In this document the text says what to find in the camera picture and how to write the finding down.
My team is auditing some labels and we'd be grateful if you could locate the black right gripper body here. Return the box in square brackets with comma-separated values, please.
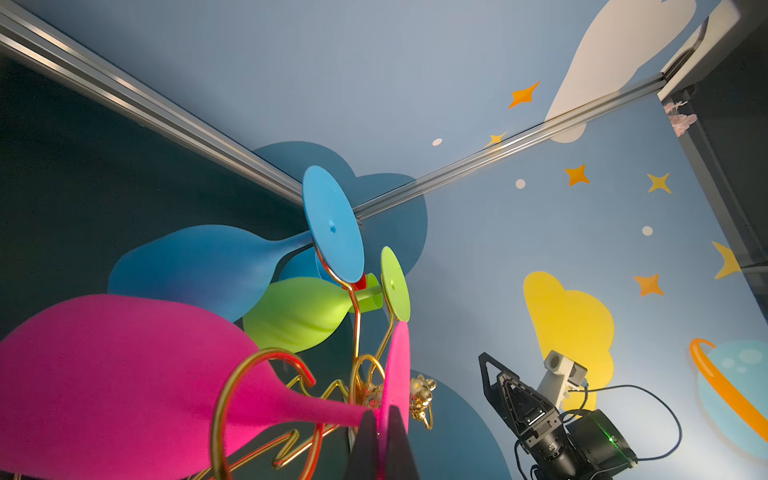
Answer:
[488, 374, 583, 479]

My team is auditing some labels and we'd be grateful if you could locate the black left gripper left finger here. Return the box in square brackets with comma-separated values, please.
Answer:
[343, 410, 379, 480]

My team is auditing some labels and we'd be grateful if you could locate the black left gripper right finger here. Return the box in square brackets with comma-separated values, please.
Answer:
[383, 405, 420, 480]

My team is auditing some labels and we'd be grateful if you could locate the red wine glass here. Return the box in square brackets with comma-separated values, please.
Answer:
[351, 275, 367, 291]

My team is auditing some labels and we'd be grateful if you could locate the green wine glass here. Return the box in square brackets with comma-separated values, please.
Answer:
[243, 246, 411, 353]
[355, 273, 383, 313]

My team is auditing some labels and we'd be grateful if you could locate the pink wine glass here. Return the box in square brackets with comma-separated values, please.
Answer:
[0, 293, 412, 480]

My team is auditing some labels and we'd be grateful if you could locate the blue wine glass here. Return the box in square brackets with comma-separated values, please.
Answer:
[278, 247, 333, 283]
[107, 165, 364, 322]

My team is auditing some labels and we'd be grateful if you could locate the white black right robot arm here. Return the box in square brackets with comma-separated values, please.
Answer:
[478, 350, 638, 479]

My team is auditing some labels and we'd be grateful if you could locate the gold wire glass rack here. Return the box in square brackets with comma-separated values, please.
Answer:
[188, 245, 438, 480]

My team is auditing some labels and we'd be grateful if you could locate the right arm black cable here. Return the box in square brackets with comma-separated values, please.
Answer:
[512, 383, 683, 480]

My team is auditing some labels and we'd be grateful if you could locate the right aluminium corner post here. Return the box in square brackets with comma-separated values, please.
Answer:
[354, 73, 666, 221]

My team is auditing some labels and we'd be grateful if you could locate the horizontal aluminium back rail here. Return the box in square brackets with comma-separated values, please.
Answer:
[1, 1, 302, 205]

